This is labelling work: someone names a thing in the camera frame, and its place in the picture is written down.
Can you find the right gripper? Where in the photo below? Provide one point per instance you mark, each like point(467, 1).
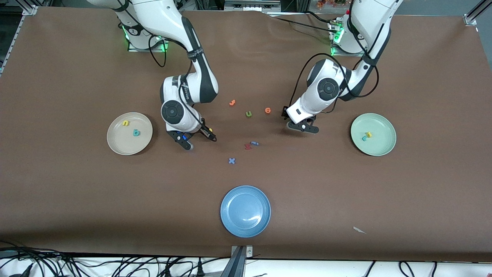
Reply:
point(205, 132)

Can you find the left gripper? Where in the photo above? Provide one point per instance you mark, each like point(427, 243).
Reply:
point(285, 112)

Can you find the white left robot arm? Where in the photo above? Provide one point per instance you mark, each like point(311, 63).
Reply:
point(369, 15)

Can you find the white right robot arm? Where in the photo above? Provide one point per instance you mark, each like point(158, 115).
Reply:
point(161, 15)

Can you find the beige brown plate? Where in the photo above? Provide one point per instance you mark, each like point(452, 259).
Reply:
point(130, 146)

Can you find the blue plate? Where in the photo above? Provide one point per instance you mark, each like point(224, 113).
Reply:
point(245, 211)

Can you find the light green plate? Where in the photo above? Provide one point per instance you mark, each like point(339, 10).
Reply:
point(380, 142)

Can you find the brown table cover sheet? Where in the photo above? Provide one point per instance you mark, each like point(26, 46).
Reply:
point(346, 192)

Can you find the grey metal box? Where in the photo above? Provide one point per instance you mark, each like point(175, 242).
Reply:
point(251, 5)

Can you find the orange artificial flowers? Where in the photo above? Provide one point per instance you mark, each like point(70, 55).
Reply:
point(330, 3)

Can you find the white paper scrap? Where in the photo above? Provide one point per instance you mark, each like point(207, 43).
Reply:
point(359, 230)

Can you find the aluminium corner profile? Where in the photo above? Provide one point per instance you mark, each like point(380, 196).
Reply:
point(474, 15)
point(30, 10)

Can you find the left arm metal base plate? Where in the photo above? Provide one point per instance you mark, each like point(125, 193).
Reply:
point(338, 54)

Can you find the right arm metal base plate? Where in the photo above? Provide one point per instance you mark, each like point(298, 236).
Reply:
point(134, 49)

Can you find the silver camera mount bracket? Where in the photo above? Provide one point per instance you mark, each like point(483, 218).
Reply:
point(249, 252)

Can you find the dark camera mount pole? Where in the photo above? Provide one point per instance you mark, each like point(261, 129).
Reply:
point(234, 265)

